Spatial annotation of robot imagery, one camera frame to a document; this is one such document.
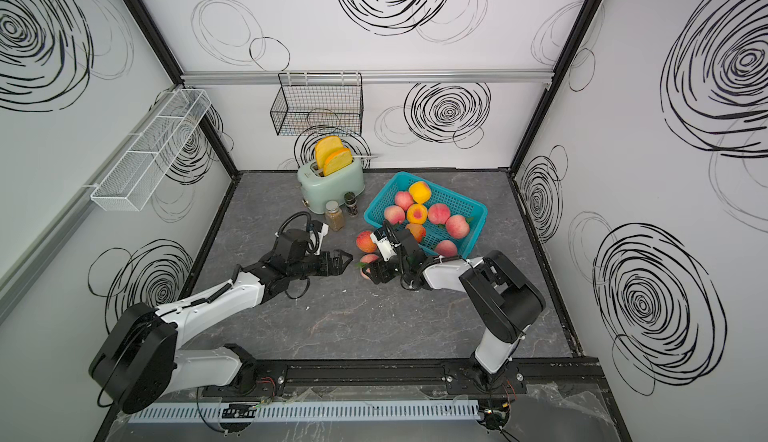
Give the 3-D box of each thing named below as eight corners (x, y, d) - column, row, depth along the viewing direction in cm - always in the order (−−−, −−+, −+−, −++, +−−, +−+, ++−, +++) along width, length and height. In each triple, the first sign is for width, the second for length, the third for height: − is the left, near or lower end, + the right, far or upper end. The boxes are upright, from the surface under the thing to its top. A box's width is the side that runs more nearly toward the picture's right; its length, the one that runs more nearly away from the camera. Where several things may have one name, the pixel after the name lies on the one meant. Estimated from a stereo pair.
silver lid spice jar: (328, 233, 104) (323, 215, 96) (331, 218, 108) (326, 200, 100) (343, 233, 104) (339, 215, 96) (344, 218, 108) (341, 200, 100)
